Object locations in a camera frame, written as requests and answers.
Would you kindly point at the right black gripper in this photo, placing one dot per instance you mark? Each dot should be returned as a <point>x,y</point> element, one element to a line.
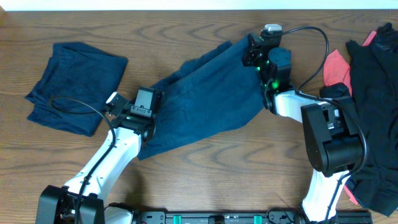
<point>255,46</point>

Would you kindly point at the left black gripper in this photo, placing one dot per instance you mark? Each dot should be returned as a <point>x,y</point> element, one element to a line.
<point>154,117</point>

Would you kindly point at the navy blue denim shorts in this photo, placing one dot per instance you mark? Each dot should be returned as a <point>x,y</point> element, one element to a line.
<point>206,96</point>

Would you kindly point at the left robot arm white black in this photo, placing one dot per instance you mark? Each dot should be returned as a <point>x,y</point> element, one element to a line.
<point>81,199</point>

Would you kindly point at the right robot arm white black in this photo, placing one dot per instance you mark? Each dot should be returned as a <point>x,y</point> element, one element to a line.
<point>335,144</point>

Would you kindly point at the folded navy blue garment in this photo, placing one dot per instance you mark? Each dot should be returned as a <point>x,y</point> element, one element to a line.
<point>76,83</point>

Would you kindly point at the red garment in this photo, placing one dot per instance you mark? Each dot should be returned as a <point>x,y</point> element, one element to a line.
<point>336,71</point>

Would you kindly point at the black garment pile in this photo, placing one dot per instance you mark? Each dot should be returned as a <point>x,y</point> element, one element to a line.
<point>374,83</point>

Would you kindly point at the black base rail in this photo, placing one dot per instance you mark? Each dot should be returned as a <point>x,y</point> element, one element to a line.
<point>214,217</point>

